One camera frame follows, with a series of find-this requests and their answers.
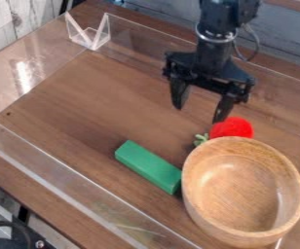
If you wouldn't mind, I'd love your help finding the black device with screw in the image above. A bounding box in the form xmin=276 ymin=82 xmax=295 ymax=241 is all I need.
xmin=0 ymin=221 xmax=57 ymax=249

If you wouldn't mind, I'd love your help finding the clear acrylic corner bracket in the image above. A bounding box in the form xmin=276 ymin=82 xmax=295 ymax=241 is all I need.
xmin=65 ymin=13 xmax=112 ymax=51

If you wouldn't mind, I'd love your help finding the clear acrylic front wall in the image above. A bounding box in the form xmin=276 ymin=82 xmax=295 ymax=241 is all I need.
xmin=0 ymin=125 xmax=200 ymax=249

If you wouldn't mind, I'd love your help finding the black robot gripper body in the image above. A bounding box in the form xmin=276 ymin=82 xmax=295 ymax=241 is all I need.
xmin=164 ymin=40 xmax=256 ymax=103

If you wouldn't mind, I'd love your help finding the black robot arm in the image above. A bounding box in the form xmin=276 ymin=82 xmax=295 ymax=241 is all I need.
xmin=164 ymin=0 xmax=261 ymax=124

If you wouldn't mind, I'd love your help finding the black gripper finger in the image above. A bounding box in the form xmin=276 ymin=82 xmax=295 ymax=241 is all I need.
xmin=213 ymin=94 xmax=236 ymax=124
xmin=171 ymin=78 xmax=192 ymax=110

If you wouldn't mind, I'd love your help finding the black cable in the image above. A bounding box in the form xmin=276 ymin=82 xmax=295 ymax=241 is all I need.
xmin=0 ymin=220 xmax=26 ymax=249

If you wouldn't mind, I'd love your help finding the red knitted strawberry toy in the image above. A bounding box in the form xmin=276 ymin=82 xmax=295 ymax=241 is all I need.
xmin=193 ymin=117 xmax=255 ymax=147

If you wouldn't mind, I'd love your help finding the clear acrylic back wall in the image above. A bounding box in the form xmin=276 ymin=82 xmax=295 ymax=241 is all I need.
xmin=98 ymin=14 xmax=300 ymax=135

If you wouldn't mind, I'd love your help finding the clear acrylic wall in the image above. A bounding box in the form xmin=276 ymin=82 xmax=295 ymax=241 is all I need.
xmin=0 ymin=125 xmax=200 ymax=249
xmin=98 ymin=14 xmax=300 ymax=135

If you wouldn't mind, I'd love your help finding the wooden bowl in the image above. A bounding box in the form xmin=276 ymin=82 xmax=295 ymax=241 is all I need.
xmin=181 ymin=137 xmax=300 ymax=248

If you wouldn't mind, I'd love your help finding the green rectangular block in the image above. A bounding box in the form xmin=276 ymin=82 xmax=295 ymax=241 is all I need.
xmin=116 ymin=140 xmax=181 ymax=195

